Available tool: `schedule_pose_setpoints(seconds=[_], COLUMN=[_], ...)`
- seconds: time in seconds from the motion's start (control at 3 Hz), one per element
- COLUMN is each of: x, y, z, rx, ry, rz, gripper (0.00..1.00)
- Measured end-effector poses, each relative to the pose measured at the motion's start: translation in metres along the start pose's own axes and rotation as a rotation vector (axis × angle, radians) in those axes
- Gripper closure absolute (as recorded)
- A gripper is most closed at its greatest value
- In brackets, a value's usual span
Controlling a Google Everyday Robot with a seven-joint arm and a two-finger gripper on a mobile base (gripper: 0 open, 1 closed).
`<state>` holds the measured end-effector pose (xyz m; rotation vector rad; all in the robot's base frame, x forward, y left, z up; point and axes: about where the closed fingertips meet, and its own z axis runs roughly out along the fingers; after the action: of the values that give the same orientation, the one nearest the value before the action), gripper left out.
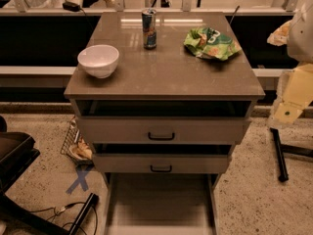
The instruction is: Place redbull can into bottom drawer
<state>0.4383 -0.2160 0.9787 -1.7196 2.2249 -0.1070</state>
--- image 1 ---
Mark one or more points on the grey drawer cabinet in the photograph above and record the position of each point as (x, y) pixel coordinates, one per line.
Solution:
(167, 73)

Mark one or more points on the blue tape cross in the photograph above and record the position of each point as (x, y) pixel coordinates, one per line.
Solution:
(81, 172)

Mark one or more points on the middle drawer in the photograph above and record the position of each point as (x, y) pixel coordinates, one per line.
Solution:
(131, 158)

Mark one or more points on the black stand leg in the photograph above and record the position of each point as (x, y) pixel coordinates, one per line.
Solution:
(283, 148)

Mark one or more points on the black stand foot left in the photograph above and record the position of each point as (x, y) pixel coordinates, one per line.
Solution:
(90, 203)

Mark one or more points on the black power adapter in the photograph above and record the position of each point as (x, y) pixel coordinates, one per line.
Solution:
(71, 6)

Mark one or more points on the white bowl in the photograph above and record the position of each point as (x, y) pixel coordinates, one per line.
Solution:
(99, 60)

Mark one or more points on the drawer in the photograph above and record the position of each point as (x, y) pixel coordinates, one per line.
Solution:
(162, 122)
(131, 158)
(160, 204)

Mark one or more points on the wire basket with items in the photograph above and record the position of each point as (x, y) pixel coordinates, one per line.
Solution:
(75, 147)

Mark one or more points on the black chair base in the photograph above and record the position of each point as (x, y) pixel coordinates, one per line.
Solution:
(17, 153)

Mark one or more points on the bottom drawer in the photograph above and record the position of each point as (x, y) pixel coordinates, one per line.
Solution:
(160, 204)

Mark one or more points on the green chip bag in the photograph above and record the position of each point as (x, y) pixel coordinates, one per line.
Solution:
(209, 43)

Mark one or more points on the redbull can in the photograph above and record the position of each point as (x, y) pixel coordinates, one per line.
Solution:
(149, 17)

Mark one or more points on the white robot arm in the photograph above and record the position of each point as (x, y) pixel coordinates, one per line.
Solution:
(297, 34)

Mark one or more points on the top drawer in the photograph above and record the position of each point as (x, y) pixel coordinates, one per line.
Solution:
(162, 122)

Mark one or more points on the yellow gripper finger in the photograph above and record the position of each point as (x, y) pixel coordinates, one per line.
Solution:
(294, 94)

